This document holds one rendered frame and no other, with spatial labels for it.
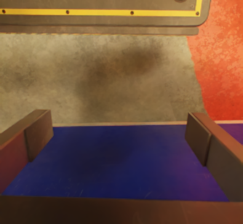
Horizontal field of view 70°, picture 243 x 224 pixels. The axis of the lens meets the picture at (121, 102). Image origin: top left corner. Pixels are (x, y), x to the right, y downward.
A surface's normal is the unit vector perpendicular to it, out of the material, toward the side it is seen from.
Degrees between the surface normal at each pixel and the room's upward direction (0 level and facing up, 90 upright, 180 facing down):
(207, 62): 0
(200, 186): 90
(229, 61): 0
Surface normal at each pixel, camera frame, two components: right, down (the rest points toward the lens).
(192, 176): -0.03, -0.95
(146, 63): -0.02, 0.30
